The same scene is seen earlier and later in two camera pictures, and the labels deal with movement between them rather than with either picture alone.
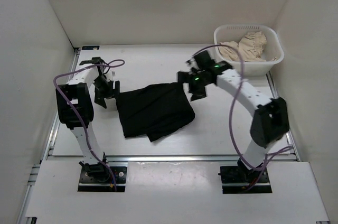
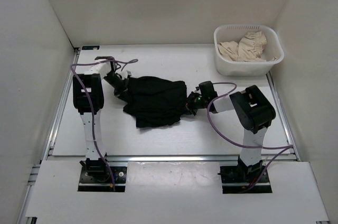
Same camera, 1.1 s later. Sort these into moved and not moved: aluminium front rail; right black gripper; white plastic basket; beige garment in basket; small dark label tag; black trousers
Moved: black trousers; right black gripper
Not moved: beige garment in basket; small dark label tag; white plastic basket; aluminium front rail
